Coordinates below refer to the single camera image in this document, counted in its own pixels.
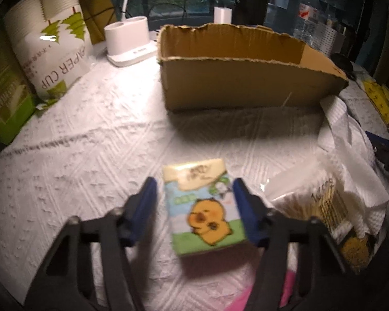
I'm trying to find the pink plush toy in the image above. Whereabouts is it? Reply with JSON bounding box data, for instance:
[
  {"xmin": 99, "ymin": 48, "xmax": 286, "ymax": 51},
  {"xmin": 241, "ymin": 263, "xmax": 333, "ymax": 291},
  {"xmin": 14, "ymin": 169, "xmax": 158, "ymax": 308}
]
[{"xmin": 225, "ymin": 270, "xmax": 297, "ymax": 311}]

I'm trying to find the yellow curtain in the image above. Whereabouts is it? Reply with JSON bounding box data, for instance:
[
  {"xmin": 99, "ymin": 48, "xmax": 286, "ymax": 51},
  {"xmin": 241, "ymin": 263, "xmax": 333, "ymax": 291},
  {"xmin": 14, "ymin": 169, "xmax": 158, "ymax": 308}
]
[{"xmin": 79, "ymin": 0, "xmax": 117, "ymax": 44}]

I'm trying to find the white embossed tablecloth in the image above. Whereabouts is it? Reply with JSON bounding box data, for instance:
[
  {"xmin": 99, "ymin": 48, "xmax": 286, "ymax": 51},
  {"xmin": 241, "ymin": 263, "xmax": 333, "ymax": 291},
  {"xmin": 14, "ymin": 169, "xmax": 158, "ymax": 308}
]
[{"xmin": 0, "ymin": 54, "xmax": 324, "ymax": 310}]

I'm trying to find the cotton swab bag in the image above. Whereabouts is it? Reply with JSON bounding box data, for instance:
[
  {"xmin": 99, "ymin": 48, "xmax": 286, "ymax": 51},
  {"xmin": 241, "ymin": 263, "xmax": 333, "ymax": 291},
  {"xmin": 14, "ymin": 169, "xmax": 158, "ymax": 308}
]
[{"xmin": 260, "ymin": 159, "xmax": 372, "ymax": 273}]

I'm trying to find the white waffle towel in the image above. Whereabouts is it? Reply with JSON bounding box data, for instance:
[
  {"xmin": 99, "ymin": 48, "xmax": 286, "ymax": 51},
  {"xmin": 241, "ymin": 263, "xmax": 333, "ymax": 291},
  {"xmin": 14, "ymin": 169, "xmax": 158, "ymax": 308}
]
[{"xmin": 318, "ymin": 96, "xmax": 389, "ymax": 238}]

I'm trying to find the white charger adapter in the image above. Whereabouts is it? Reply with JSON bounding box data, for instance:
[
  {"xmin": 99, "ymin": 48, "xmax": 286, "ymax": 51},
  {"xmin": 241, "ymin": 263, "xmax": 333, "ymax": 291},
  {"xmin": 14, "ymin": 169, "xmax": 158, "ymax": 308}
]
[{"xmin": 213, "ymin": 6, "xmax": 232, "ymax": 25}]

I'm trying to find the white perforated organizer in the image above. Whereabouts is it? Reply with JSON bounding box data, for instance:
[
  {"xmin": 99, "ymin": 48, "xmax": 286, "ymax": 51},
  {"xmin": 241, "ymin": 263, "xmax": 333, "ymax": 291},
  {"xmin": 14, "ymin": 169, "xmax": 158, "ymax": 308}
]
[{"xmin": 312, "ymin": 23, "xmax": 345, "ymax": 57}]

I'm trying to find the white desk lamp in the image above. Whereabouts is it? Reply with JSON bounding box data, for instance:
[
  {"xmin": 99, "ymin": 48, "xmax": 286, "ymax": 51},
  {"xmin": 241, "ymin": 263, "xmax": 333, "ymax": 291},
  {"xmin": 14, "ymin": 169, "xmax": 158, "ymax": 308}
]
[{"xmin": 104, "ymin": 0, "xmax": 157, "ymax": 67}]

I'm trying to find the brown cardboard box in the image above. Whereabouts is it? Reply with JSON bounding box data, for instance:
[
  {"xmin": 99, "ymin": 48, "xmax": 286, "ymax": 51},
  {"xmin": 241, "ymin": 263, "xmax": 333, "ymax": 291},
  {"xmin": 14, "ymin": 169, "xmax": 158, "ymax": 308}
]
[{"xmin": 157, "ymin": 23, "xmax": 348, "ymax": 112}]

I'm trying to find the clear water bottle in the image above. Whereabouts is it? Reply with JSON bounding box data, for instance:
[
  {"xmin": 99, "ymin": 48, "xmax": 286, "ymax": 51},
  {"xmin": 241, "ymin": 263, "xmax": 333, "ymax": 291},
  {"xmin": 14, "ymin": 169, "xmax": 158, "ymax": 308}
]
[{"xmin": 293, "ymin": 0, "xmax": 321, "ymax": 46}]

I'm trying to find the small black object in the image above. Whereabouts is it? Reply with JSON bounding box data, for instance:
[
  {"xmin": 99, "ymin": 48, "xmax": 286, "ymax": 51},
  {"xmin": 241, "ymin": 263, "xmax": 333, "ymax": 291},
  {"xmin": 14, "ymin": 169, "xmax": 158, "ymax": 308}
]
[{"xmin": 330, "ymin": 53, "xmax": 356, "ymax": 81}]

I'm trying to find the capybara tissue pack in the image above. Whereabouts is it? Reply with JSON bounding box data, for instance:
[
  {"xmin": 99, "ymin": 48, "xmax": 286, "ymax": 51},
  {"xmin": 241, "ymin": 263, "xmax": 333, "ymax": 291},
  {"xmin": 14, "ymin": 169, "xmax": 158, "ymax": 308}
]
[{"xmin": 163, "ymin": 159, "xmax": 246, "ymax": 256}]

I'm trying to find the green carton box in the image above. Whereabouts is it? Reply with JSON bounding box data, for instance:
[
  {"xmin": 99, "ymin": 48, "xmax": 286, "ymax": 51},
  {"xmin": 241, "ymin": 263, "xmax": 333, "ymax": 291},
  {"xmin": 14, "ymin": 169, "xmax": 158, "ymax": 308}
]
[{"xmin": 0, "ymin": 23, "xmax": 38, "ymax": 145}]

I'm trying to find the paper cup package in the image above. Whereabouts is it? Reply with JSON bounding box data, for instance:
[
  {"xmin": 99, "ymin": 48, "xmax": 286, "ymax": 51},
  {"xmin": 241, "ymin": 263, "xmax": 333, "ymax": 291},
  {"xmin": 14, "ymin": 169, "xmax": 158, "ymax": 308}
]
[{"xmin": 4, "ymin": 0, "xmax": 93, "ymax": 104}]

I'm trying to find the yellow packet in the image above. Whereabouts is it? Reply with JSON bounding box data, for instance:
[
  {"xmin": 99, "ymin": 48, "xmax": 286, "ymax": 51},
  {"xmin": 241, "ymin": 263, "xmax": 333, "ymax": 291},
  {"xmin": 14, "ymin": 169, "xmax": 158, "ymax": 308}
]
[{"xmin": 363, "ymin": 80, "xmax": 389, "ymax": 127}]

